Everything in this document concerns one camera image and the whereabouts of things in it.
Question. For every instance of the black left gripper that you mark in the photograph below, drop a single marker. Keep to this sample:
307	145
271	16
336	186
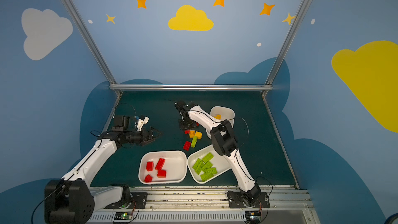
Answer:
149	136

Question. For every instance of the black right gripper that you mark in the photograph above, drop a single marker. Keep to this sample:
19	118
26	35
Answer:
183	121

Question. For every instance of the yellow lego hollow brick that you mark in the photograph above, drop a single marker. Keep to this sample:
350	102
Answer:
191	134

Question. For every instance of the red lego brick long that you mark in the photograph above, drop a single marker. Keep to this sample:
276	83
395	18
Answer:
160	164

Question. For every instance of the red lego brick small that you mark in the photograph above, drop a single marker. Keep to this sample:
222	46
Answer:
149	166

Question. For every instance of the green lego large brick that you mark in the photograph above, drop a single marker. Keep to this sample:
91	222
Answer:
207	157

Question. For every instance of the green lego brick long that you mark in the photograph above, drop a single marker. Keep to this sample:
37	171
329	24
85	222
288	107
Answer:
198	161

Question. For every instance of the red lego round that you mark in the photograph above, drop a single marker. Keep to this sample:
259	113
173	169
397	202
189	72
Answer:
148	179

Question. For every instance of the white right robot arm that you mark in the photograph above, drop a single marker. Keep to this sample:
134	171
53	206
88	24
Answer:
224	143

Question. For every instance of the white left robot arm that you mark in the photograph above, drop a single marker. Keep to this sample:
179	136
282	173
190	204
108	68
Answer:
69	200

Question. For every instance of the white tray left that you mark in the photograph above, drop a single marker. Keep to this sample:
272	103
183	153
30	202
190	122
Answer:
175	165

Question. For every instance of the white tray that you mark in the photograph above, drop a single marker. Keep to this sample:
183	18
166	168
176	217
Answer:
226	114
218	162
175	165

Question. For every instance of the white tray far right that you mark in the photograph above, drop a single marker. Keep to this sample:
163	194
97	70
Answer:
226	114

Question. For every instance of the white tray middle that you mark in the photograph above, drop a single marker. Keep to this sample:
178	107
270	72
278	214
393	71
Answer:
218	162

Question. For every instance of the left controller board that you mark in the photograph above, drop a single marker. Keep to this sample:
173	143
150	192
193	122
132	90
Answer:
122	217

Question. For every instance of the controller board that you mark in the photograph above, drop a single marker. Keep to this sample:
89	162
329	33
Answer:
122	217
253	217

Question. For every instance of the right controller board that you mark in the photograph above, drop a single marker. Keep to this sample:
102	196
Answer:
253	217

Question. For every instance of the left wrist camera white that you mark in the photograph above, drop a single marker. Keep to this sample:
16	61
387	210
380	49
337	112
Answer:
141	121

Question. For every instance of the aluminium frame back crossbar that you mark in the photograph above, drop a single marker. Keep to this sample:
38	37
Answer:
147	87

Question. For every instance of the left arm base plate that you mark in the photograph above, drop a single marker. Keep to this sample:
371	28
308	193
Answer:
138	199

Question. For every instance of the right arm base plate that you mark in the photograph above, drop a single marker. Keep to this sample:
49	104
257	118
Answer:
236	200

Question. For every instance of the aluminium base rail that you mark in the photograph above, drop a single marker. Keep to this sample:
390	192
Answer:
209	204

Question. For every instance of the aluminium frame post left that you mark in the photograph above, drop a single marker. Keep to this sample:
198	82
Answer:
82	28

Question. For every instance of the aluminium frame post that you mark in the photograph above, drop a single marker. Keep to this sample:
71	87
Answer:
294	27
82	28

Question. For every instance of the aluminium frame post right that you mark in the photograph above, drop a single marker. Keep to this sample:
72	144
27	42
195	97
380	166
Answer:
294	27

